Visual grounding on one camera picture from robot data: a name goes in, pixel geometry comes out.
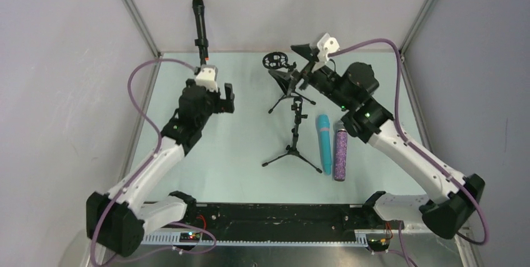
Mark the tripod stand with double clamp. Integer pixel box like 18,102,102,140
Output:
261,96,323,174

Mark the teal blue microphone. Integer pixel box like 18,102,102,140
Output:
316,114,333,175

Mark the round base clip mic stand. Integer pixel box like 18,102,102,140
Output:
194,37,209,65

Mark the black microphone orange end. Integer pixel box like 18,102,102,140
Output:
192,0,207,40

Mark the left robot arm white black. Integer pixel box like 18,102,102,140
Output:
86,79,235,257

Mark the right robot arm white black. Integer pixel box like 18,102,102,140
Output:
262,44,485,239

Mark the purple glitter microphone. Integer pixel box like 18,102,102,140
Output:
333,121,348,181

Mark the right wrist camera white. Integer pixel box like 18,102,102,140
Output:
311,33,340,73

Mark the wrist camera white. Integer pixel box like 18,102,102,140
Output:
311,33,340,73
194,64,219,93

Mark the tripod stand with shock mount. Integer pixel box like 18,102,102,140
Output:
262,51,316,114

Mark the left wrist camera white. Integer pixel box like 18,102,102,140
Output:
194,64,219,93

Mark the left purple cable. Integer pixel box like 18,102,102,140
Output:
89,58,218,267

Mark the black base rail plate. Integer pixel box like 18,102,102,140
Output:
180,203,386,244

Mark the left aluminium frame post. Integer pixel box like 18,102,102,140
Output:
121,0,161,58

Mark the aluminium frame post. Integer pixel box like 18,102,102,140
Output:
396,0,456,61
121,0,161,58

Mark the right aluminium frame post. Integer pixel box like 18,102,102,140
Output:
396,0,456,61

